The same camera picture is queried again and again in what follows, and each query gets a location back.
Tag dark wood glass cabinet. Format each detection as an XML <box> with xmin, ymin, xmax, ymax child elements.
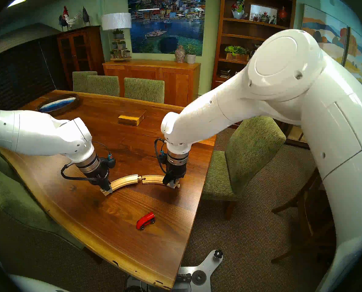
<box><xmin>56</xmin><ymin>25</ymin><xmax>105</xmax><ymax>91</ymax></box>

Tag plant in white pot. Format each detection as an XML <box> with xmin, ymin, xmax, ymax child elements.
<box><xmin>185</xmin><ymin>43</ymin><xmax>197</xmax><ymax>64</ymax></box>

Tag white lamp shade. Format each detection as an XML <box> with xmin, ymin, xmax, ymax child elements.
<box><xmin>101</xmin><ymin>12</ymin><xmax>132</xmax><ymax>31</ymax></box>

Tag light wood sideboard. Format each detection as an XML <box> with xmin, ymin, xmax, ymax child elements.
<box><xmin>103</xmin><ymin>59</ymin><xmax>201</xmax><ymax>107</ymax></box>

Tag harbour town painting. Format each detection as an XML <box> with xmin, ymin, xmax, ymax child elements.
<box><xmin>127</xmin><ymin>0</ymin><xmax>206</xmax><ymax>57</ymax></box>

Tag dark window blind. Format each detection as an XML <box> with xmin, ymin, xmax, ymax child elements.
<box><xmin>0</xmin><ymin>36</ymin><xmax>66</xmax><ymax>111</ymax></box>

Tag succulents in wooden planter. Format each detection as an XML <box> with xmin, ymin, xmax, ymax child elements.
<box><xmin>225</xmin><ymin>45</ymin><xmax>251</xmax><ymax>62</ymax></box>

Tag dark glass door console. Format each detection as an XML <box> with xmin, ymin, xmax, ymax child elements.
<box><xmin>283</xmin><ymin>121</ymin><xmax>310</xmax><ymax>149</ymax></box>

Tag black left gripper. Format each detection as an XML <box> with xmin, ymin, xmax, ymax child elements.
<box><xmin>87</xmin><ymin>164</ymin><xmax>112</xmax><ymax>194</ymax></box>

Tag tall wooden bookshelf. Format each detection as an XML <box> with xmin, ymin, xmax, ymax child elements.
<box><xmin>211</xmin><ymin>0</ymin><xmax>298</xmax><ymax>127</ymax></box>

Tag framed text sign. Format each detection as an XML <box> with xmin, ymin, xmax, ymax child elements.
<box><xmin>249</xmin><ymin>3</ymin><xmax>279</xmax><ymax>23</ymax></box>

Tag white left shoulder shell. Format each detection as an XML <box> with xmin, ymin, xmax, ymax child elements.
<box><xmin>8</xmin><ymin>274</ymin><xmax>70</xmax><ymax>292</ymax></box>

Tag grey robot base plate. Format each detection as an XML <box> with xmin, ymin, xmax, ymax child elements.
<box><xmin>125</xmin><ymin>249</ymin><xmax>224</xmax><ymax>292</ymax></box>

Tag tiered stand with succulents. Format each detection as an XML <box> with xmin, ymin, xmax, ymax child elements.
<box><xmin>109</xmin><ymin>29</ymin><xmax>132</xmax><ymax>61</ymax></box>

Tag rectangular wooden block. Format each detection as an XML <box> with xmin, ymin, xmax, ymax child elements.
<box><xmin>118</xmin><ymin>109</ymin><xmax>147</xmax><ymax>127</ymax></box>

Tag blue rooster figurine red comb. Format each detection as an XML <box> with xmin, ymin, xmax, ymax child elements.
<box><xmin>58</xmin><ymin>6</ymin><xmax>70</xmax><ymax>32</ymax></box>

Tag colourful ceramic figurine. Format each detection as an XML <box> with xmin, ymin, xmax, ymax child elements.
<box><xmin>231</xmin><ymin>0</ymin><xmax>247</xmax><ymax>20</ymax></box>

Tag white rooster figurine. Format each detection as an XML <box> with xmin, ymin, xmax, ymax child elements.
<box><xmin>65</xmin><ymin>12</ymin><xmax>83</xmax><ymax>30</ymax></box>

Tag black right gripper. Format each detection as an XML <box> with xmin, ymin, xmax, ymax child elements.
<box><xmin>163</xmin><ymin>164</ymin><xmax>188</xmax><ymax>188</ymax></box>

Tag black braided cable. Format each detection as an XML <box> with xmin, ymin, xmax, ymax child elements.
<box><xmin>154</xmin><ymin>138</ymin><xmax>169</xmax><ymax>175</ymax></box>
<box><xmin>61</xmin><ymin>162</ymin><xmax>93</xmax><ymax>182</ymax></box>

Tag abstract landscape canvas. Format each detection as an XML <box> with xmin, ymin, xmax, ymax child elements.
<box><xmin>302</xmin><ymin>4</ymin><xmax>351</xmax><ymax>65</ymax></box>
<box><xmin>345</xmin><ymin>27</ymin><xmax>362</xmax><ymax>91</ymax></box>

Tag green upholstered chair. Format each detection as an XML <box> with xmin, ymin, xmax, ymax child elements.
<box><xmin>124</xmin><ymin>78</ymin><xmax>165</xmax><ymax>104</ymax></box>
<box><xmin>201</xmin><ymin>116</ymin><xmax>287</xmax><ymax>221</ymax></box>
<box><xmin>72</xmin><ymin>71</ymin><xmax>98</xmax><ymax>93</ymax></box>
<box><xmin>0</xmin><ymin>147</ymin><xmax>84</xmax><ymax>250</ymax></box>
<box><xmin>87</xmin><ymin>75</ymin><xmax>120</xmax><ymax>97</ymax></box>

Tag curved wooden train track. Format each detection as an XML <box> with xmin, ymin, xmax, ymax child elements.
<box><xmin>101</xmin><ymin>174</ymin><xmax>141</xmax><ymax>196</ymax></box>
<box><xmin>142</xmin><ymin>175</ymin><xmax>181</xmax><ymax>189</ymax></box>

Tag red toy train car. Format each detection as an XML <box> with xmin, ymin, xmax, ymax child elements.
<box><xmin>136</xmin><ymin>212</ymin><xmax>156</xmax><ymax>231</ymax></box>

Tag dark wooden chair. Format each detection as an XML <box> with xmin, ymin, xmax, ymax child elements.
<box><xmin>271</xmin><ymin>167</ymin><xmax>337</xmax><ymax>264</ymax></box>

